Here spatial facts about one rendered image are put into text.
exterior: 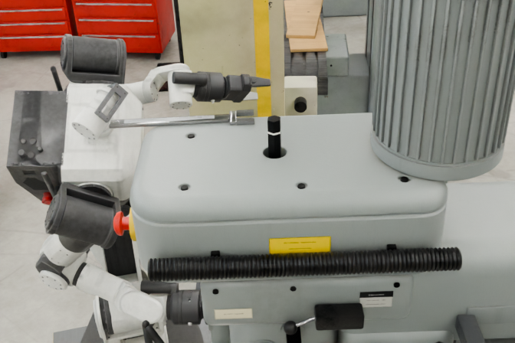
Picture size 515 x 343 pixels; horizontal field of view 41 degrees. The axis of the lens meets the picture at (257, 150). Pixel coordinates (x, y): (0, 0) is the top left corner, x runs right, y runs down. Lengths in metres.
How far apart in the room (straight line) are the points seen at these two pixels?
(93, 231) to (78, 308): 2.06
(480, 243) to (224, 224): 0.41
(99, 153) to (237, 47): 1.36
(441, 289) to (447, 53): 0.40
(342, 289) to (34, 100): 0.93
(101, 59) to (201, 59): 1.19
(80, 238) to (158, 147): 0.53
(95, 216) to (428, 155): 0.82
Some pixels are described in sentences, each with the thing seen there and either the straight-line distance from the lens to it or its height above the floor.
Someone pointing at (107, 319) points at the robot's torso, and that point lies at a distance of 2.06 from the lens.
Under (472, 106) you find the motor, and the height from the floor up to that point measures 2.01.
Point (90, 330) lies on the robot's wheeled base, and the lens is 2.68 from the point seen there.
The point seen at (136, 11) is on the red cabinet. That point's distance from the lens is 5.81.
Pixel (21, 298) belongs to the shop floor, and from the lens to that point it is 3.76.
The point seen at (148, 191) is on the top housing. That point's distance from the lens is 1.00.
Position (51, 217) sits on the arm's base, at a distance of 1.55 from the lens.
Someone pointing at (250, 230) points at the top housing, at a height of 1.84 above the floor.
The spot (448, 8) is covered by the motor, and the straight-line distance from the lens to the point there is 0.89.
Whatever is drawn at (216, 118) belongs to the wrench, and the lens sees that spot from 1.15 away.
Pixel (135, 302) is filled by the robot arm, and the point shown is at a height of 1.23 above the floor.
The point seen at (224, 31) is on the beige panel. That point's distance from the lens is 2.83.
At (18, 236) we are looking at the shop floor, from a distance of 4.17.
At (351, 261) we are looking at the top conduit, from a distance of 1.00.
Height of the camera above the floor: 2.46
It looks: 32 degrees down
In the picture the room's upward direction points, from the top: 2 degrees counter-clockwise
